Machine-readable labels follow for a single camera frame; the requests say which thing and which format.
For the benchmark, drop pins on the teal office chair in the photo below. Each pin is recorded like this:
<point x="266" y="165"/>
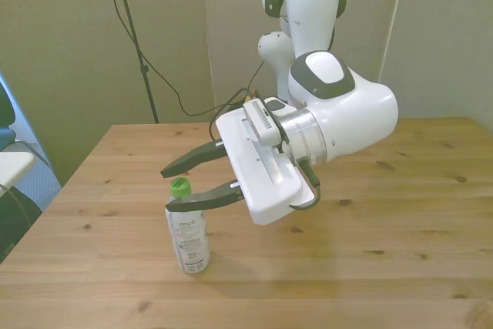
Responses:
<point x="4" y="113"/>

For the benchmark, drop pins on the white bottle with green cap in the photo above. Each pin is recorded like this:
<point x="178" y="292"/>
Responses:
<point x="190" y="240"/>

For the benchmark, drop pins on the white flat board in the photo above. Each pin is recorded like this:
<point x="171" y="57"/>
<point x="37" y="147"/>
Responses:
<point x="13" y="163"/>

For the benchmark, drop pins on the dark bulky bag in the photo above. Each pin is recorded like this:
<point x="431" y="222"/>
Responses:
<point x="15" y="221"/>

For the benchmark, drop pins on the black tripod pole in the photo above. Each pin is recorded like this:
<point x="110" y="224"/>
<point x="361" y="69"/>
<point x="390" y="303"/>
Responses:
<point x="144" y="71"/>

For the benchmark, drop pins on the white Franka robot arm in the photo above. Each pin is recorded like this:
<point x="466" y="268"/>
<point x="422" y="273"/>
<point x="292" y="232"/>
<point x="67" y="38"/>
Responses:
<point x="346" y="121"/>

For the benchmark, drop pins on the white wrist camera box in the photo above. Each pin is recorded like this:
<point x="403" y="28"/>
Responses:
<point x="263" y="121"/>

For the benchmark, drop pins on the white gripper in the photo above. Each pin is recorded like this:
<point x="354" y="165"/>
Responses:
<point x="258" y="182"/>

